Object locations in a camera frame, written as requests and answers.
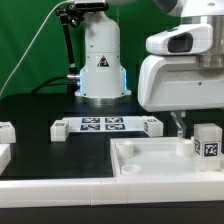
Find white left obstacle bar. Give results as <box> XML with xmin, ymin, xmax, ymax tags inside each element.
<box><xmin>0</xmin><ymin>144</ymin><xmax>11</xmax><ymax>175</ymax></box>

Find black cables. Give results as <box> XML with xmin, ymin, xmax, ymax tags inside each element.
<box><xmin>31</xmin><ymin>75</ymin><xmax>78</xmax><ymax>94</ymax></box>

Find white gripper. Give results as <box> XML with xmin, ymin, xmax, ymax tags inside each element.
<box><xmin>138</xmin><ymin>55</ymin><xmax>224</xmax><ymax>138</ymax></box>

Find white square tabletop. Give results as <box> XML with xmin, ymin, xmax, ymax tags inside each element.
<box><xmin>110</xmin><ymin>137</ymin><xmax>224</xmax><ymax>177</ymax></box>

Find white obstacle bar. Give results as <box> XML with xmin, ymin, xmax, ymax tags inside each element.
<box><xmin>0</xmin><ymin>173</ymin><xmax>224</xmax><ymax>208</ymax></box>
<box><xmin>0</xmin><ymin>144</ymin><xmax>11</xmax><ymax>175</ymax></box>

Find white cable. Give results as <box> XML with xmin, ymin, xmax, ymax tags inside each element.
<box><xmin>0</xmin><ymin>0</ymin><xmax>73</xmax><ymax>96</ymax></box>

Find overhead camera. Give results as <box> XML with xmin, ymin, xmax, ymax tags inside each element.
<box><xmin>74</xmin><ymin>0</ymin><xmax>108</xmax><ymax>11</ymax></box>

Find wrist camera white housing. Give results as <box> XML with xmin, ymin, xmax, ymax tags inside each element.
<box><xmin>146</xmin><ymin>24</ymin><xmax>213</xmax><ymax>55</ymax></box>

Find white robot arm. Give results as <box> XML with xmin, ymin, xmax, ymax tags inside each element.
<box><xmin>74</xmin><ymin>0</ymin><xmax>224</xmax><ymax>137</ymax></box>

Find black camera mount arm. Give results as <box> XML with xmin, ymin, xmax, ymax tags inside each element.
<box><xmin>55</xmin><ymin>7</ymin><xmax>80</xmax><ymax>95</ymax></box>

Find white AprilTag base sheet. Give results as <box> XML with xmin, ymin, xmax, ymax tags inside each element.
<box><xmin>65</xmin><ymin>116</ymin><xmax>143</xmax><ymax>132</ymax></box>

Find white front obstacle bar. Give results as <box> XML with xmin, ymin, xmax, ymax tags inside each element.
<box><xmin>0</xmin><ymin>173</ymin><xmax>224</xmax><ymax>208</ymax></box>

